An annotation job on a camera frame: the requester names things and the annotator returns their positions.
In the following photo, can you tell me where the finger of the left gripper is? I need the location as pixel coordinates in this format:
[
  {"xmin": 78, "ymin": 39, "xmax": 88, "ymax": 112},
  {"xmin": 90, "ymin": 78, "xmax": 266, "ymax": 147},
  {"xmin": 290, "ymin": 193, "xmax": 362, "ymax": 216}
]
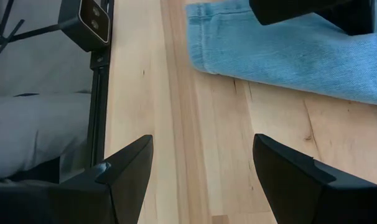
[
  {"xmin": 249, "ymin": 0, "xmax": 354, "ymax": 26},
  {"xmin": 315, "ymin": 0, "xmax": 376, "ymax": 37}
]

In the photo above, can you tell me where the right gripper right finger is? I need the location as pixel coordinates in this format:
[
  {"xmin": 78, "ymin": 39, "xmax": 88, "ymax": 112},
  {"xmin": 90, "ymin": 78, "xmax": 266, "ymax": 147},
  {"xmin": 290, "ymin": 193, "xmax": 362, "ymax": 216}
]
[{"xmin": 253, "ymin": 133, "xmax": 377, "ymax": 224}]

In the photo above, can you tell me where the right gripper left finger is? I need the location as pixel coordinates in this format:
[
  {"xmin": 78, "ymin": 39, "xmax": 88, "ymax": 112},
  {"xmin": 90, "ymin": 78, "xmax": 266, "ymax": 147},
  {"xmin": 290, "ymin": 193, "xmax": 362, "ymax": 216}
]
[{"xmin": 62, "ymin": 134, "xmax": 154, "ymax": 224}]

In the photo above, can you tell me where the light blue denim garment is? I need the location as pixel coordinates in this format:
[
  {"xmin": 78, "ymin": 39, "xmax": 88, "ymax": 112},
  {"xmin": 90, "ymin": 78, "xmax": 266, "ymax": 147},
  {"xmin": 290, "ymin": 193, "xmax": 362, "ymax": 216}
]
[{"xmin": 185, "ymin": 0, "xmax": 377, "ymax": 107}]

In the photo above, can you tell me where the black table-level camera box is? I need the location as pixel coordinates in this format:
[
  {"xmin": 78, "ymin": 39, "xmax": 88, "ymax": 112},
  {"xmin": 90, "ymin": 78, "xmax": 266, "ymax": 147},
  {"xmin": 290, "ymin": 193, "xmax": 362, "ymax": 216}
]
[{"xmin": 57, "ymin": 0, "xmax": 111, "ymax": 53}]

